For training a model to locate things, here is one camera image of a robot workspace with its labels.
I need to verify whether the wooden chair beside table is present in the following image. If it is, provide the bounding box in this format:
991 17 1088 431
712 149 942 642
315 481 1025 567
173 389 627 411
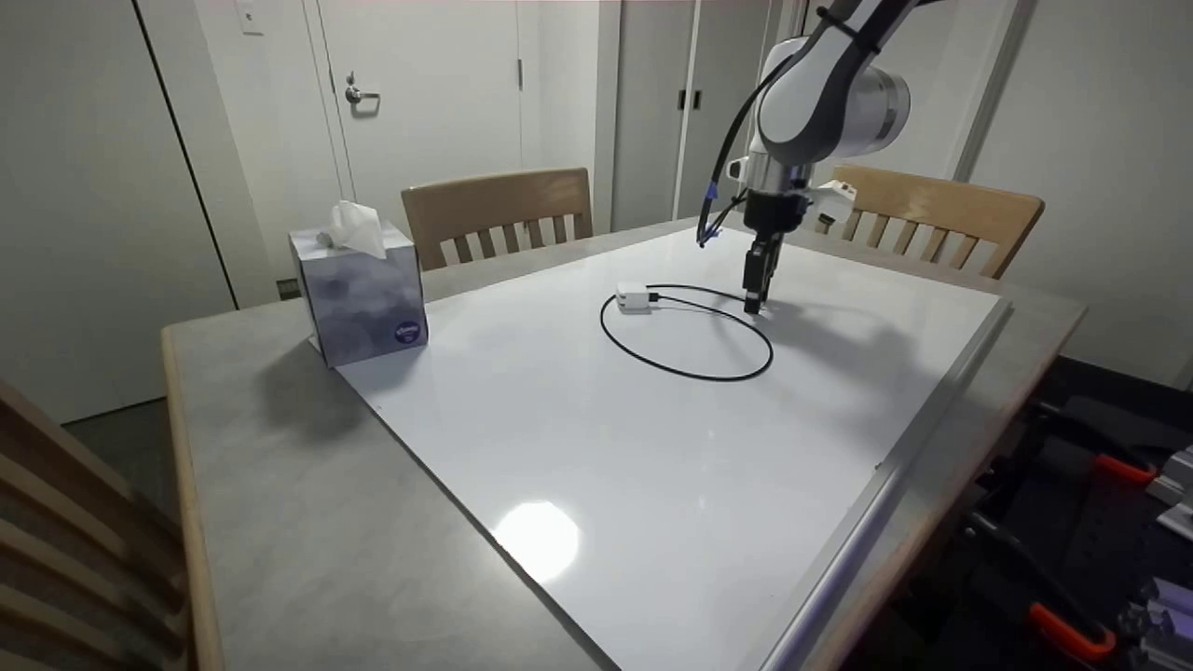
0 383 192 671

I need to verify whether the black charger cable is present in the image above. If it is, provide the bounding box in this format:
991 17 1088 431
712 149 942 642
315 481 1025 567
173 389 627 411
598 278 778 383

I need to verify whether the wall light switch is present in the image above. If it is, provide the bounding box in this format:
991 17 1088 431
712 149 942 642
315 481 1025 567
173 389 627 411
240 0 265 39

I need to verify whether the orange black clamp near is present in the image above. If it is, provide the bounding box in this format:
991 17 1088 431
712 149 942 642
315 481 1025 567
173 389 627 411
965 516 1117 662

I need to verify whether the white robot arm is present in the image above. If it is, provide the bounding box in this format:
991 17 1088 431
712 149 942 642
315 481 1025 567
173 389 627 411
737 0 922 314

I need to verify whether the orange black clamp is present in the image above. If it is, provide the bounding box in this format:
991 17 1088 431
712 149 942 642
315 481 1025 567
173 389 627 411
965 516 1117 662
1047 416 1158 490

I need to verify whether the orange black clamp far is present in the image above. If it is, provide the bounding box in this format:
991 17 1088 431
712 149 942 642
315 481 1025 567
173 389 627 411
1047 416 1158 490

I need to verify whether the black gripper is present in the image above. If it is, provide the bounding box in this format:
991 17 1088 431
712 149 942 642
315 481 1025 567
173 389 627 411
740 195 806 314

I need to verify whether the white door with handle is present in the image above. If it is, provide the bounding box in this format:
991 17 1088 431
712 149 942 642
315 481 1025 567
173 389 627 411
313 0 539 223

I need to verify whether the blue tissue box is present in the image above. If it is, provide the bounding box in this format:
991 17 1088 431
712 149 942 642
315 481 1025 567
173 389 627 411
289 201 430 367

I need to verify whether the white board mat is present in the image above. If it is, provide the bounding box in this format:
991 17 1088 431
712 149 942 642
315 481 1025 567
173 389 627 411
347 232 1008 671

